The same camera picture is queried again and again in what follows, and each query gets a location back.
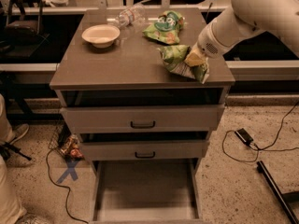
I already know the green jalapeno chip bag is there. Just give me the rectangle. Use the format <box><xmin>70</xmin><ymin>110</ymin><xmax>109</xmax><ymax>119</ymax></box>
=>
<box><xmin>159</xmin><ymin>45</ymin><xmax>209</xmax><ymax>84</ymax></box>

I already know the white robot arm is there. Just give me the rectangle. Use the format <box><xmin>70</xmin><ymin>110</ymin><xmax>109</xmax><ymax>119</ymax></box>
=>
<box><xmin>185</xmin><ymin>0</ymin><xmax>299</xmax><ymax>67</ymax></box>

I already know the green cartoon snack bag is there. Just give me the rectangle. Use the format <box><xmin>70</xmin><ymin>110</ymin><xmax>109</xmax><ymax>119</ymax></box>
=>
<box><xmin>143</xmin><ymin>10</ymin><xmax>184</xmax><ymax>45</ymax></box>

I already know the top grey drawer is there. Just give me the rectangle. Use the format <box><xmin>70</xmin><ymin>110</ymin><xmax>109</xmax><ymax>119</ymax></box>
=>
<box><xmin>61</xmin><ymin>105</ymin><xmax>224</xmax><ymax>133</ymax></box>

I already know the grey drawer cabinet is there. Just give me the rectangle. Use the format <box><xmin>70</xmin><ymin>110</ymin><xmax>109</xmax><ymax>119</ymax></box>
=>
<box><xmin>49</xmin><ymin>7</ymin><xmax>236</xmax><ymax>224</ymax></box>

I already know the middle grey drawer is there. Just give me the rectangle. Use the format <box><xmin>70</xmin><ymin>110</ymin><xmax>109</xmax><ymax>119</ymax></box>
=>
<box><xmin>80</xmin><ymin>140</ymin><xmax>209</xmax><ymax>161</ymax></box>

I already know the bottom grey open drawer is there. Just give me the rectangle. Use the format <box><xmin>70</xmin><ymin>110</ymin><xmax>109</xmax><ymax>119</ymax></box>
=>
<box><xmin>90</xmin><ymin>160</ymin><xmax>203</xmax><ymax>224</ymax></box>

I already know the colourful snack bag on floor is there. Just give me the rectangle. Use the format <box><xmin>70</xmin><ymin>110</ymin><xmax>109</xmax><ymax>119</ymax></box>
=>
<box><xmin>60</xmin><ymin>134</ymin><xmax>83</xmax><ymax>159</ymax></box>

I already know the clear plastic water bottle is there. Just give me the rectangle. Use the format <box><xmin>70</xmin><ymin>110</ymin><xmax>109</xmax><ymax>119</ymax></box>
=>
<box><xmin>109</xmin><ymin>3</ymin><xmax>146</xmax><ymax>29</ymax></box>

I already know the black power adapter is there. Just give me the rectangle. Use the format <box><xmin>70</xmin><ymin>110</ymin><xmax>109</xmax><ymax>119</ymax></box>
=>
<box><xmin>235</xmin><ymin>128</ymin><xmax>253</xmax><ymax>146</ymax></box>

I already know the white paper bowl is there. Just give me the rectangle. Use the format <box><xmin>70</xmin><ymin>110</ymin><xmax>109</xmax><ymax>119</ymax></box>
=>
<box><xmin>81</xmin><ymin>24</ymin><xmax>121</xmax><ymax>49</ymax></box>

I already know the black metal stand leg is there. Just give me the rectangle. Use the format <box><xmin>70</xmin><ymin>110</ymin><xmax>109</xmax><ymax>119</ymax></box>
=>
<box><xmin>257</xmin><ymin>161</ymin><xmax>299</xmax><ymax>224</ymax></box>

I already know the blue tape cross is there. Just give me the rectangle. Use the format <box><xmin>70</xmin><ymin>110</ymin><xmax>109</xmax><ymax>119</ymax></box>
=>
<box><xmin>57</xmin><ymin>160</ymin><xmax>79</xmax><ymax>184</ymax></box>

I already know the black chair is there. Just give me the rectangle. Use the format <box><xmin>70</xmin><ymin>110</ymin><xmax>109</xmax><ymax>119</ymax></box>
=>
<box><xmin>0</xmin><ymin>0</ymin><xmax>48</xmax><ymax>59</ymax></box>

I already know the grey sneaker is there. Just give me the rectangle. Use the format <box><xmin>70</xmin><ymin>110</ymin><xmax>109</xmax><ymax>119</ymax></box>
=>
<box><xmin>7</xmin><ymin>124</ymin><xmax>29</xmax><ymax>145</ymax></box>

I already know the black tripod leg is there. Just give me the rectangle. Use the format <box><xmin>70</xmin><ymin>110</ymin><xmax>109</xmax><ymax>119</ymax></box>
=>
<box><xmin>0</xmin><ymin>142</ymin><xmax>31</xmax><ymax>161</ymax></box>

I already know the beige trouser leg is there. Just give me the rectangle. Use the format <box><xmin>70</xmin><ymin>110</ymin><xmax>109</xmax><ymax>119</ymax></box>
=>
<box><xmin>0</xmin><ymin>95</ymin><xmax>26</xmax><ymax>224</ymax></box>

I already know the black floor cable left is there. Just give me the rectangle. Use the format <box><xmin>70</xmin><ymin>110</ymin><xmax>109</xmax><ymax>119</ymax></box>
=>
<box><xmin>45</xmin><ymin>147</ymin><xmax>90</xmax><ymax>224</ymax></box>

